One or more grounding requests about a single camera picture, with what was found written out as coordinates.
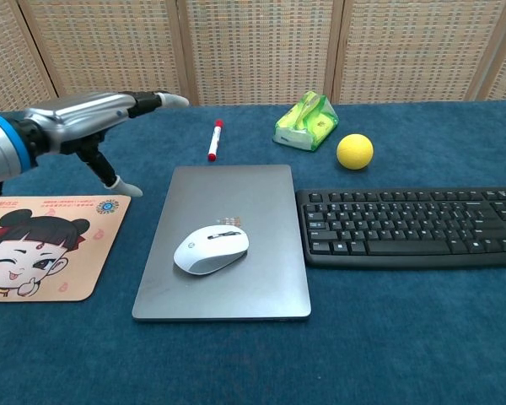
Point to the white computer mouse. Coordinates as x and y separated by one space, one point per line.
206 253

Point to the woven rattan folding screen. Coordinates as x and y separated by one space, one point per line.
257 50

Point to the black computer keyboard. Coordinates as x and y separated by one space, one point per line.
405 228

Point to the blue table cloth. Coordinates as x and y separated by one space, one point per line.
362 337

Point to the grey closed laptop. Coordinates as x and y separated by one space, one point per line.
236 295

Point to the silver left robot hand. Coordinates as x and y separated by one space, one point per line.
84 116

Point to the yellow ball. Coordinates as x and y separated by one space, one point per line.
354 152

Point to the red white marker pen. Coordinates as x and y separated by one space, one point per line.
214 143

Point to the cartoon girl mouse pad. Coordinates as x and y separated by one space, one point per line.
46 253

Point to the green yellow snack packet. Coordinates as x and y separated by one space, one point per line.
308 126

